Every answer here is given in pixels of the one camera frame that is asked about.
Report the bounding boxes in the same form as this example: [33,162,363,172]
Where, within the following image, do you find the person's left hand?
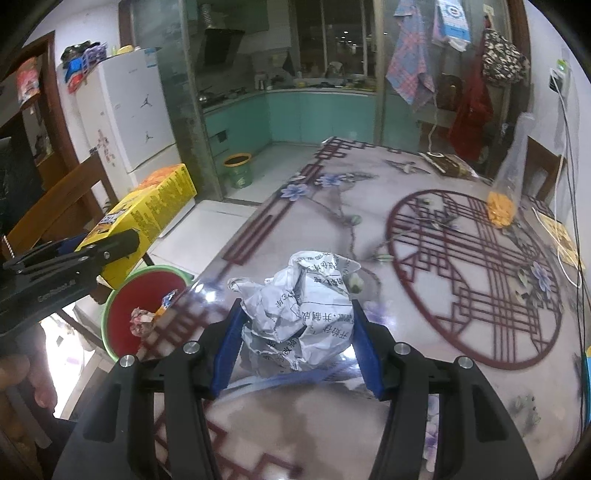
[0,354,52,407]

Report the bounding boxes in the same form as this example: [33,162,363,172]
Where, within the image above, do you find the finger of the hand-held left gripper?
[9,235,89,263]
[2,229,141,283]

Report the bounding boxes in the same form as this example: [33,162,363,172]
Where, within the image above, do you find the red basin with green rim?
[102,267,195,361]

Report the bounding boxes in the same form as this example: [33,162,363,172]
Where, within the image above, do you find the patterned cloth bag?
[482,28,531,84]

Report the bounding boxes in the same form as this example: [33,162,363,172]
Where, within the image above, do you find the teal kitchen cabinets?
[203,90,377,160]

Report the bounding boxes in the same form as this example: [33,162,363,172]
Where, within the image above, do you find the clear bag of yellow snacks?
[488,113,529,229]

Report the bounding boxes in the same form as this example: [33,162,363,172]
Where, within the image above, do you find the yellow box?
[74,164,197,287]

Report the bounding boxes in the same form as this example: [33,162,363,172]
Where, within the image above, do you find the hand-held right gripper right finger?
[352,299,539,480]

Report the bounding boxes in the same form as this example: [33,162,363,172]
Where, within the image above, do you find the plaid towel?
[387,0,437,112]

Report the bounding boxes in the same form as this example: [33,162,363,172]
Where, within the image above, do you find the white cable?
[531,88,583,289]

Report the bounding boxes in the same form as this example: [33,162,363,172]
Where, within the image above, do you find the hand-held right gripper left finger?
[51,298,245,480]

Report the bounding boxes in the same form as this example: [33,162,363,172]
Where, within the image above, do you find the red printed bag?
[16,56,41,106]

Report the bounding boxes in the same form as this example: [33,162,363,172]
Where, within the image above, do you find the white fridge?
[76,48,178,174]

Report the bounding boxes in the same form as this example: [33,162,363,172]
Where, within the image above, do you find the blue white hanging bag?
[431,0,472,51]

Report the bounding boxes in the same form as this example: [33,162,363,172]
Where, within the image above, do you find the pile of colourful plastic items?
[60,41,109,93]

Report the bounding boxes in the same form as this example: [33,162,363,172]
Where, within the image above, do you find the thin white cord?
[426,92,440,155]

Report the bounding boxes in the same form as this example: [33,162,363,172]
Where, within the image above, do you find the black cable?
[561,90,587,273]

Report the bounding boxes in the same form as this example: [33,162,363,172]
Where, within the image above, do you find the white paper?
[228,250,362,377]

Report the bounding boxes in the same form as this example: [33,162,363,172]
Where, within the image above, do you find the crumpled colourful wrapper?
[154,288,181,319]

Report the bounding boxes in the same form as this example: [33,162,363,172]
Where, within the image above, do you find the brown bag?
[436,74,463,110]

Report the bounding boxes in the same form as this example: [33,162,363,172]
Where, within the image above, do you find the black range hood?
[198,0,245,70]

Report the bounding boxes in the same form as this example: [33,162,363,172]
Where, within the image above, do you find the white wall outlet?
[551,59,572,93]

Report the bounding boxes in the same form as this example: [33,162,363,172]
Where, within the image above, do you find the yellow book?
[538,215,585,271]

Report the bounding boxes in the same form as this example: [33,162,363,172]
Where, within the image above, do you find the dark snack packet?
[420,152,490,183]

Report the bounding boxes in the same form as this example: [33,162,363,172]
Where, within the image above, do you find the red cloth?
[449,69,494,161]

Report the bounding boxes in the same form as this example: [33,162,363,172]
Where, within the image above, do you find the green bin with yellow rim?
[223,153,254,189]

